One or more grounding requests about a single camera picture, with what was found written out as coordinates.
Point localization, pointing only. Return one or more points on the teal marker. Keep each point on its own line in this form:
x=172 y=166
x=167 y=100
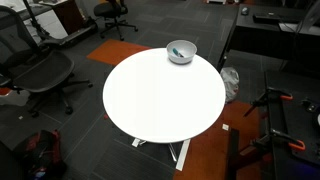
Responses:
x=177 y=53

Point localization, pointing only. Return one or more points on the white bowl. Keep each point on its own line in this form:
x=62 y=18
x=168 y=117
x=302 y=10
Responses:
x=186 y=48

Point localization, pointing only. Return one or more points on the white round table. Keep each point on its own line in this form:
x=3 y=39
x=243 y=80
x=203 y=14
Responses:
x=155 y=100

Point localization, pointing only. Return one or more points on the white plastic bag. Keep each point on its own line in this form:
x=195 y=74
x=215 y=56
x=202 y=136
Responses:
x=231 y=81

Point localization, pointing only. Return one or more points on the black office chair far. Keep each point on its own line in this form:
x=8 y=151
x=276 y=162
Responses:
x=113 y=9

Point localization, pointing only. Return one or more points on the orange black clamp upper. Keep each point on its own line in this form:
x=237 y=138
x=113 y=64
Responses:
x=265 y=97

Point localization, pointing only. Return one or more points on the orange black clamp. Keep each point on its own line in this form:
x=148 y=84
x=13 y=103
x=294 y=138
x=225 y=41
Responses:
x=293 y=143
x=265 y=97

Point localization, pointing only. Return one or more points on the grey computer mouse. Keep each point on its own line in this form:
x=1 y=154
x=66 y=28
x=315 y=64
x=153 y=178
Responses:
x=245 y=11

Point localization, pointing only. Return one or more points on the black electric scooter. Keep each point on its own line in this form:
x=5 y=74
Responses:
x=41 y=36

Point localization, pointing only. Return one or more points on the black keyboard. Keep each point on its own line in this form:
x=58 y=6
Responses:
x=266 y=18

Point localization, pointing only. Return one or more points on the white cabinet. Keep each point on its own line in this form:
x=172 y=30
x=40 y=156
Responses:
x=60 y=18

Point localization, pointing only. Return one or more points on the red black backpack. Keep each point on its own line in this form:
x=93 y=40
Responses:
x=40 y=155

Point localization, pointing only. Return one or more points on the black mesh office chair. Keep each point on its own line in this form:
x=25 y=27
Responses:
x=27 y=66

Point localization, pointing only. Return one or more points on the black desk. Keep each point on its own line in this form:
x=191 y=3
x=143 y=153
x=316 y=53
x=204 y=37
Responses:
x=293 y=38

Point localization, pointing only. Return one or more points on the orange black clamp lower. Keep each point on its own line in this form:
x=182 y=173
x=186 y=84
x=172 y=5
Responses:
x=293 y=143

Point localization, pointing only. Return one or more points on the black robot mount table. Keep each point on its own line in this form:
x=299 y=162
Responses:
x=298 y=118

